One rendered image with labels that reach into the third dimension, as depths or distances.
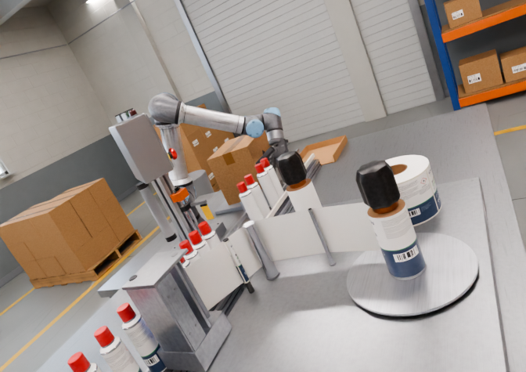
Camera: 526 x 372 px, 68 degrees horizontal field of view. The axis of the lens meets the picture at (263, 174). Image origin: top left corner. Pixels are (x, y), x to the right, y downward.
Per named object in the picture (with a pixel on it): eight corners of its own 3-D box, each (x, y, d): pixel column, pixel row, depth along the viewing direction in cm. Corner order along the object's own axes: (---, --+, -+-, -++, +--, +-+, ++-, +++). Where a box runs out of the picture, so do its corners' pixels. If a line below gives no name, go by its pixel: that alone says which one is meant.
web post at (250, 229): (276, 279, 116) (251, 227, 111) (264, 280, 119) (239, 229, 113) (282, 269, 120) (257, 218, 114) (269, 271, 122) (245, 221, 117)
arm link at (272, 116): (261, 113, 183) (279, 110, 183) (264, 135, 181) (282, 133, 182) (261, 107, 175) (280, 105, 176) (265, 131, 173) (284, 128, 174)
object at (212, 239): (231, 279, 127) (203, 226, 122) (218, 279, 130) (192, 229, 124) (238, 269, 132) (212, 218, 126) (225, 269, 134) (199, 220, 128)
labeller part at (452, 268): (484, 317, 75) (482, 312, 75) (335, 319, 91) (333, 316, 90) (475, 229, 100) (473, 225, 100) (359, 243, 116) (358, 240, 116)
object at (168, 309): (206, 372, 92) (155, 287, 85) (167, 369, 99) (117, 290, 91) (232, 327, 103) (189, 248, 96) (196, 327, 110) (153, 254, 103)
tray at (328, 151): (336, 161, 203) (333, 155, 202) (292, 171, 217) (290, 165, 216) (347, 140, 228) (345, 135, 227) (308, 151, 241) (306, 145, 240)
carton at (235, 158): (268, 194, 194) (246, 146, 186) (228, 205, 203) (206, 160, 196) (282, 170, 220) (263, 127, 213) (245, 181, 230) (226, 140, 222)
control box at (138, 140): (145, 185, 115) (113, 126, 109) (136, 179, 130) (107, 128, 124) (176, 168, 119) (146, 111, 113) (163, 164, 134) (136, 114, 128)
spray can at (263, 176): (279, 207, 165) (260, 165, 159) (269, 210, 167) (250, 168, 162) (283, 202, 169) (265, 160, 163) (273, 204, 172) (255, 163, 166)
